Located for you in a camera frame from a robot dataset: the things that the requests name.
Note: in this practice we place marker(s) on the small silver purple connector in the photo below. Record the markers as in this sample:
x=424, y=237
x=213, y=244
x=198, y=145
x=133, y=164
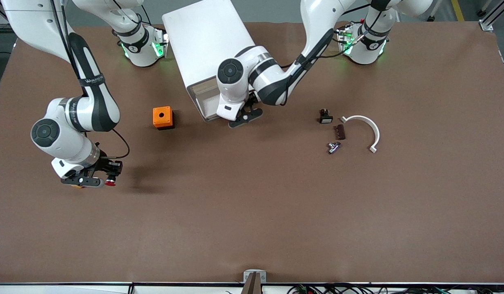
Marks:
x=333, y=148

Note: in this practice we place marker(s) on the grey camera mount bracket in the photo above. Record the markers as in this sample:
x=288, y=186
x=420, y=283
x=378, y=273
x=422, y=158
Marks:
x=254, y=277

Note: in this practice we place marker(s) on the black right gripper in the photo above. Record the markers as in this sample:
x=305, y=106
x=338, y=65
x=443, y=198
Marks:
x=105, y=166

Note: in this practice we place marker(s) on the black white-capped push button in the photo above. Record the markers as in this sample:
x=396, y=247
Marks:
x=326, y=117

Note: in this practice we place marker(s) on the orange box with hole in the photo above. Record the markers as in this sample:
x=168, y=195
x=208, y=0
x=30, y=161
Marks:
x=162, y=120

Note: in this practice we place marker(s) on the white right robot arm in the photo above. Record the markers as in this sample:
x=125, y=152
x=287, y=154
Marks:
x=94, y=110

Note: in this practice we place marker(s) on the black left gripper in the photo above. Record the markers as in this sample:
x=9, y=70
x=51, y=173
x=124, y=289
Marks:
x=250, y=107

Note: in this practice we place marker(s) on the white curved plastic clamp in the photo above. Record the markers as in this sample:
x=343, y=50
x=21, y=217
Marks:
x=372, y=125

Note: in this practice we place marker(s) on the red push button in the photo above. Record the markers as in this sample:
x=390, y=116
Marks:
x=110, y=183

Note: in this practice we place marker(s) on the brown terminal block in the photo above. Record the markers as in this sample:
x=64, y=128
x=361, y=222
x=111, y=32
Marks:
x=340, y=132

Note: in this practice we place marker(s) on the white table edge rail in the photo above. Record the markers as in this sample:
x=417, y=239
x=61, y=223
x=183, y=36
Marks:
x=52, y=289

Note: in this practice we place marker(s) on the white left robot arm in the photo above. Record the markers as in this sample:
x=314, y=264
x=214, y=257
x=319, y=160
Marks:
x=235, y=81

